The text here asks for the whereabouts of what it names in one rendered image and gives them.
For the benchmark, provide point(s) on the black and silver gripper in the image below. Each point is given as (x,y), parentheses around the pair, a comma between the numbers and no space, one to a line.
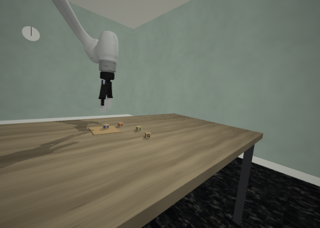
(106,90)

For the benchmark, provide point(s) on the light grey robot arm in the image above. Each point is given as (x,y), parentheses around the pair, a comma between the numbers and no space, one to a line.
(103,51)

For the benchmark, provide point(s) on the tan flat mat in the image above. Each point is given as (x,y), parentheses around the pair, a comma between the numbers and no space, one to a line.
(100,130)

